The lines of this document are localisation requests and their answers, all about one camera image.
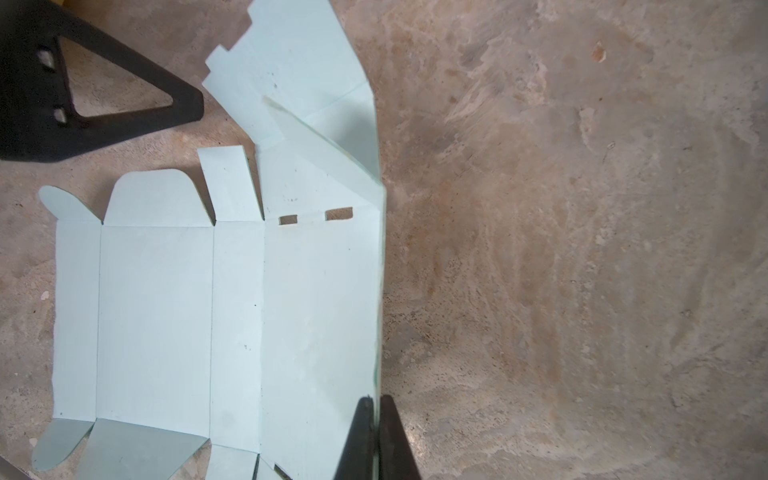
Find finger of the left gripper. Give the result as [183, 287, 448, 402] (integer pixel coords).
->
[1, 1, 204, 163]

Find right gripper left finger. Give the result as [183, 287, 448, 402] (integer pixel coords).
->
[333, 397, 376, 480]

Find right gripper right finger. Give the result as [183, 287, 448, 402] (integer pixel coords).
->
[378, 395, 422, 480]

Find light blue paper box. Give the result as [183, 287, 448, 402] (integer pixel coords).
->
[32, 1, 386, 479]

